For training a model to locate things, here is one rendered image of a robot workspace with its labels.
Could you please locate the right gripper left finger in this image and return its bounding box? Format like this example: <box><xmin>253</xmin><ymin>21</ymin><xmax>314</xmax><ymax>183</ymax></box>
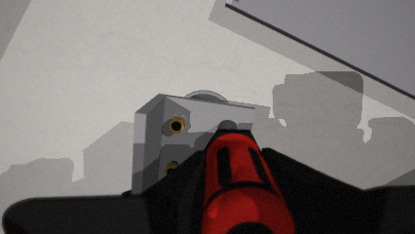
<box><xmin>2</xmin><ymin>150</ymin><xmax>207</xmax><ymax>234</ymax></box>

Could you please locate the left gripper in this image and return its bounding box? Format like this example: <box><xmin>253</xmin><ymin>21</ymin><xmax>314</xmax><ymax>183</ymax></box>
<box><xmin>121</xmin><ymin>190</ymin><xmax>132</xmax><ymax>195</ymax></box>

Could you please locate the grey metal bracket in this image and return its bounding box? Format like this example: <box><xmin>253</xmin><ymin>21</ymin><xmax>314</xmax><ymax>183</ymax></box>
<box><xmin>132</xmin><ymin>94</ymin><xmax>256</xmax><ymax>194</ymax></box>

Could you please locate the yellow hex nut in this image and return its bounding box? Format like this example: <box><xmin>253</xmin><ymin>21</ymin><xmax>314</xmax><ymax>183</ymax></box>
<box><xmin>169</xmin><ymin>116</ymin><xmax>185</xmax><ymax>134</ymax></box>
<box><xmin>164</xmin><ymin>163</ymin><xmax>178</xmax><ymax>175</ymax></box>

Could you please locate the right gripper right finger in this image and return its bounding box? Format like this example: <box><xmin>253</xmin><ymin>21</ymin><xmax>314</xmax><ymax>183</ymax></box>
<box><xmin>261</xmin><ymin>148</ymin><xmax>415</xmax><ymax>234</ymax></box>

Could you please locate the red screwdriver handle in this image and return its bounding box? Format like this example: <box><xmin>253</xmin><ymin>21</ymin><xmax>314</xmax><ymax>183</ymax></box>
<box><xmin>202</xmin><ymin>120</ymin><xmax>295</xmax><ymax>234</ymax></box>

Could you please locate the grey shallow rectangular tray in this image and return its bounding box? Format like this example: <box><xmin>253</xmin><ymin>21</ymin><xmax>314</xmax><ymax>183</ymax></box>
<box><xmin>225</xmin><ymin>0</ymin><xmax>415</xmax><ymax>99</ymax></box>

